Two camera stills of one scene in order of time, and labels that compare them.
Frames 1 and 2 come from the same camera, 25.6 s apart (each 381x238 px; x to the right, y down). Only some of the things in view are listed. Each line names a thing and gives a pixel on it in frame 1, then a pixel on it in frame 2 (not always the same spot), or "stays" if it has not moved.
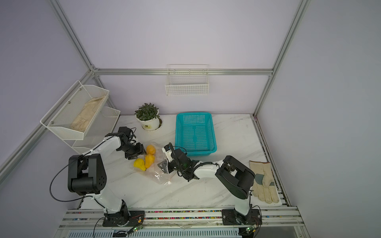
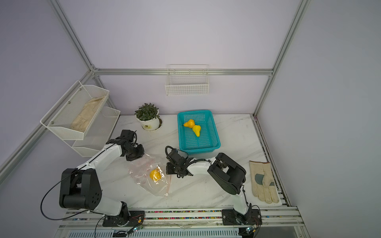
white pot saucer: [159, 126] stays
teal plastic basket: [194, 134] stays
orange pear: [149, 160] to [155, 174]
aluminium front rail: [276, 222] stays
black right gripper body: [174, 165] stays
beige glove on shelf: [85, 116] stays
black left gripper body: [132, 150] stays
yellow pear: [139, 163] to [197, 129]
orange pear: [150, 149] to [190, 123]
